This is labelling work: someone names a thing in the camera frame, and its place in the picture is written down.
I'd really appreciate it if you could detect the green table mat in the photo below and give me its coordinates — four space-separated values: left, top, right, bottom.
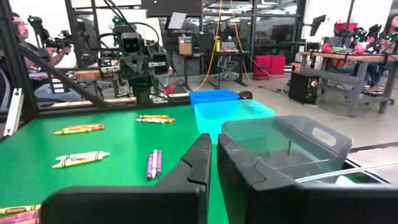
0 105 374 224

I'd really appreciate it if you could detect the light wooden table board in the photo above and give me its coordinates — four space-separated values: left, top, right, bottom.
37 91 190 110

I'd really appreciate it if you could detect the blue plastic basket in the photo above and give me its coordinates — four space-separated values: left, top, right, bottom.
188 89 240 106

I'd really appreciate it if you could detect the black desk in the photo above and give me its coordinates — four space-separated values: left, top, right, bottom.
178 51 251 91

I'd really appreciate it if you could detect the cardboard box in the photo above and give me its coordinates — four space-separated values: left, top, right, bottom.
178 36 193 56

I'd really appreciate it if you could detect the white paper sheet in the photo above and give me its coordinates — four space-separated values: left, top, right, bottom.
167 12 187 30

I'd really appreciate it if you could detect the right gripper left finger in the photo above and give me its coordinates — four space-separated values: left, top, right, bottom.
39 133 213 224

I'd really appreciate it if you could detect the clear plastic bin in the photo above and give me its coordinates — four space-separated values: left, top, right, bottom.
294 160 398 187

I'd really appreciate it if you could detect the silver aluminium bracket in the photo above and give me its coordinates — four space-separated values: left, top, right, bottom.
2 88 24 137

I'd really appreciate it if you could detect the wooden top workbench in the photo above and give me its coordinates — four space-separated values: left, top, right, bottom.
298 51 398 118

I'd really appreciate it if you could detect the black computer case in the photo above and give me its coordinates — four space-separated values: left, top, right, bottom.
288 71 320 105

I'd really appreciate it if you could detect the left black camera cable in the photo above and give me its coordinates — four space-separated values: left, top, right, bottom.
126 21 161 47

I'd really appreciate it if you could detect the teal plastic bin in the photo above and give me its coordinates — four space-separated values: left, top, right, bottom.
193 99 276 146

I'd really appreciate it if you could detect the grey translucent plastic bin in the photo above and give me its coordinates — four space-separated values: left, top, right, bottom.
221 114 354 184

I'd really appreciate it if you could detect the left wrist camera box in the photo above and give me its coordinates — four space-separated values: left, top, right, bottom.
119 32 141 54

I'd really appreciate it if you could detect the office chair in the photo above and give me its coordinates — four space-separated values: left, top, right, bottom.
217 54 240 82

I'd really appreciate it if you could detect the person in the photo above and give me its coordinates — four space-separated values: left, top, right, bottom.
353 12 398 94
9 12 81 103

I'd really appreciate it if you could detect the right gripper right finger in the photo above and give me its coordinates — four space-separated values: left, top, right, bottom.
216 133 398 224

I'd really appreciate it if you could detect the black handheld device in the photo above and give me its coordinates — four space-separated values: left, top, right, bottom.
46 30 74 52

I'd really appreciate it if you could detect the orange hanging cable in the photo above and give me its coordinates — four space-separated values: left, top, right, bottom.
194 0 224 91

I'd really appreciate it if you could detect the black monitor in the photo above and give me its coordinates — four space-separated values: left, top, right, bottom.
309 14 327 37
140 0 203 18

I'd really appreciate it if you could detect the red storage box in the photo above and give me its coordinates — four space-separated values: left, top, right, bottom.
270 55 286 75
253 55 272 77

